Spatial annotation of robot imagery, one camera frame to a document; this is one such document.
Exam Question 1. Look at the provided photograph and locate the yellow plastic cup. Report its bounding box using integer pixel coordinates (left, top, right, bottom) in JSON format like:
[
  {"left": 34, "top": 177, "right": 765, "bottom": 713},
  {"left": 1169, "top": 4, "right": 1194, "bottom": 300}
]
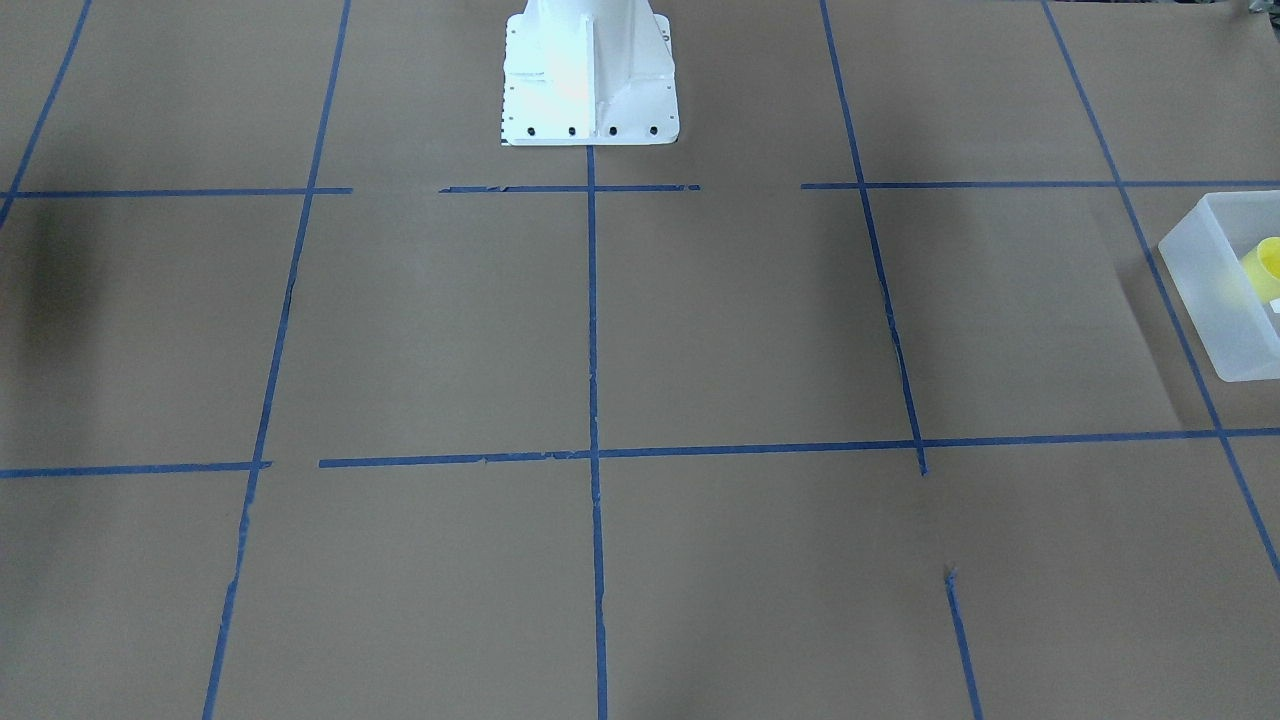
[{"left": 1240, "top": 236, "right": 1280, "bottom": 305}]

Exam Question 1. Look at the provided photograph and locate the translucent white plastic bin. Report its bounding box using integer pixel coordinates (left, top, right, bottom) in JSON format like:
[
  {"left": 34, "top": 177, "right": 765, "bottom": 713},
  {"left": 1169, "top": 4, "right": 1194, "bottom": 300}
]
[{"left": 1158, "top": 190, "right": 1279, "bottom": 382}]

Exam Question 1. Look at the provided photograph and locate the white pedestal mount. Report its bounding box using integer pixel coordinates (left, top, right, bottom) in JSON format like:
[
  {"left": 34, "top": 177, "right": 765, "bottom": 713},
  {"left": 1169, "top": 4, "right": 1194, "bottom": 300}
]
[{"left": 500, "top": 1, "right": 681, "bottom": 147}]

